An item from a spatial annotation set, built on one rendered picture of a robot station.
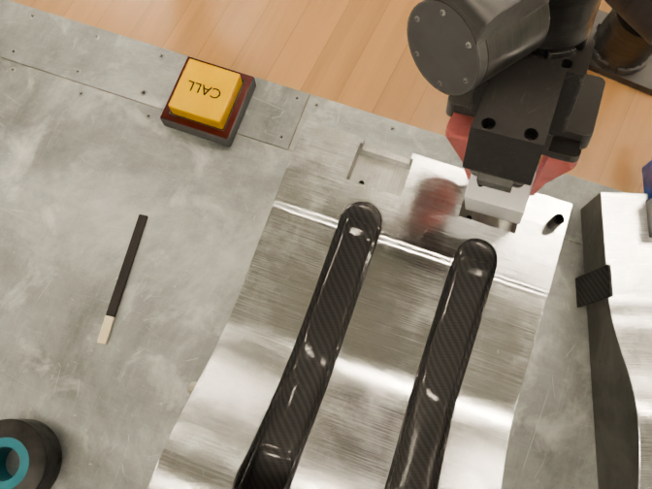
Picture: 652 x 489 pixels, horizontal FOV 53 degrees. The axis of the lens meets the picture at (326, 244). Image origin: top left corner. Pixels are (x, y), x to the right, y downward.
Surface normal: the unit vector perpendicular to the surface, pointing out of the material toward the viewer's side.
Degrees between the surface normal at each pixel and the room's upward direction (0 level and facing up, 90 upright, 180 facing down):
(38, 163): 0
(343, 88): 0
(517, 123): 21
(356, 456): 28
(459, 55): 77
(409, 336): 3
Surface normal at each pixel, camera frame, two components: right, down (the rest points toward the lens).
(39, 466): -0.02, -0.25
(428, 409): 0.10, -0.53
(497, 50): 0.61, 0.47
